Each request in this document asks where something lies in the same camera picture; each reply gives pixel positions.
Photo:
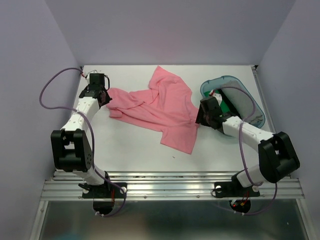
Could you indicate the blue translucent plastic bin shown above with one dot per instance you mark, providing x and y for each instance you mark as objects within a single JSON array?
[{"x": 215, "y": 84}]

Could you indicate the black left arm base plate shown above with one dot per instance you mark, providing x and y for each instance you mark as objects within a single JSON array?
[{"x": 103, "y": 191}]

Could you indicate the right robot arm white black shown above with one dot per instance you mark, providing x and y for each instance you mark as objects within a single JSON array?
[{"x": 277, "y": 157}]

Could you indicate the rolled green t-shirt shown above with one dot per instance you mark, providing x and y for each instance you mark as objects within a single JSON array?
[{"x": 207, "y": 94}]

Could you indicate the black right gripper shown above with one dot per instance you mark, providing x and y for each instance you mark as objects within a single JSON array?
[{"x": 199, "y": 118}]

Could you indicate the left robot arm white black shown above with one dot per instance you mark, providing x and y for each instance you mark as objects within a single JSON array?
[{"x": 72, "y": 151}]

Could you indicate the rolled grey t-shirt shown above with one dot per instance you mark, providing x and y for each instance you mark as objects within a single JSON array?
[{"x": 244, "y": 103}]

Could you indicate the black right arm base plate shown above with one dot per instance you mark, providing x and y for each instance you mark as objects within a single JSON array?
[{"x": 232, "y": 190}]

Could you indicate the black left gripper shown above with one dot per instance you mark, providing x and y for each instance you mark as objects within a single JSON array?
[{"x": 108, "y": 98}]

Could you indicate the rolled black t-shirt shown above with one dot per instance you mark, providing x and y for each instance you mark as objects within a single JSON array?
[{"x": 227, "y": 105}]

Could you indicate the pink t-shirt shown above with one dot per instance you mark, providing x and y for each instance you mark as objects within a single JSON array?
[{"x": 164, "y": 107}]

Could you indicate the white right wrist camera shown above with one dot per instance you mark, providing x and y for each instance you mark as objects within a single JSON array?
[{"x": 217, "y": 96}]

